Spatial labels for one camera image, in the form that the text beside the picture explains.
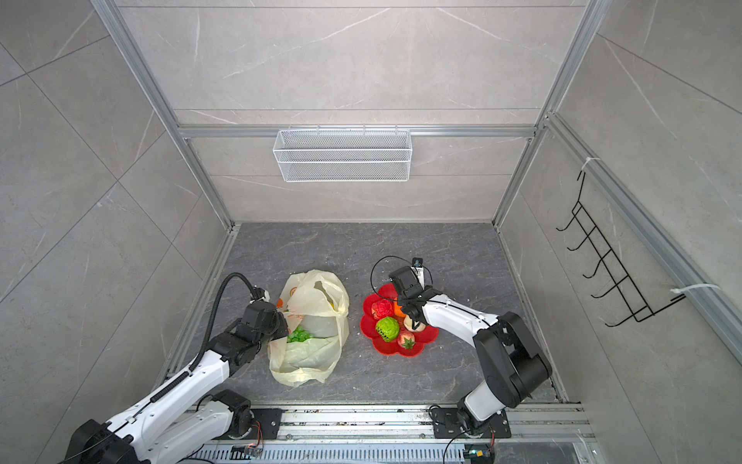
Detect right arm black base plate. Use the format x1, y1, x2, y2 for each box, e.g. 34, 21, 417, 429
427, 404, 512, 439

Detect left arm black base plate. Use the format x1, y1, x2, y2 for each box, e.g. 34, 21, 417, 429
230, 408, 283, 443

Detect orange fake fruit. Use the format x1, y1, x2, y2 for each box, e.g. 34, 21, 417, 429
392, 302, 406, 319

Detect red fake fruit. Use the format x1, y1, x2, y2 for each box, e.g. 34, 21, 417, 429
371, 300, 395, 320

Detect red flower-shaped plastic bowl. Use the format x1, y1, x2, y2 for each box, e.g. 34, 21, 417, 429
361, 283, 439, 358

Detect green bumpy fake fruit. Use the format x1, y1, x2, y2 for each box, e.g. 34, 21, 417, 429
375, 316, 400, 342

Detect white wire mesh basket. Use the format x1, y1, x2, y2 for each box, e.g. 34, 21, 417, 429
272, 129, 414, 183

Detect aluminium rail base frame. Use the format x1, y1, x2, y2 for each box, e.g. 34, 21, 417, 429
211, 403, 594, 445

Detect white zip tie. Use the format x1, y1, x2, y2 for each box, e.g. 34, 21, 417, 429
670, 282, 721, 295

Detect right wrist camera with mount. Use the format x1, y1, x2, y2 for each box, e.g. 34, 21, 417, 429
412, 257, 425, 287

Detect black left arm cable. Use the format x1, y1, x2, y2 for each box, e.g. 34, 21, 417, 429
186, 271, 266, 372

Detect beige fake fruit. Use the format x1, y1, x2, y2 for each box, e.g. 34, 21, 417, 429
403, 316, 426, 333

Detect black wire hook rack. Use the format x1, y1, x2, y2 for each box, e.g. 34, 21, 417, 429
556, 172, 687, 328

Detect green fake vegetable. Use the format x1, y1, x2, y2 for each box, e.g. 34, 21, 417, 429
287, 326, 314, 343

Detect cream plastic bag orange print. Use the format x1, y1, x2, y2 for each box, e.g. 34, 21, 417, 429
268, 270, 350, 388

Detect red fake strawberry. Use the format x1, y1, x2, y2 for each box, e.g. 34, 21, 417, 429
397, 330, 417, 350

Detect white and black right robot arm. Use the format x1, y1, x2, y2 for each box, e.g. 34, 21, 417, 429
390, 266, 553, 432

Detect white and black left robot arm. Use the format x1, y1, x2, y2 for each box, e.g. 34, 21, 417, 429
63, 300, 288, 463

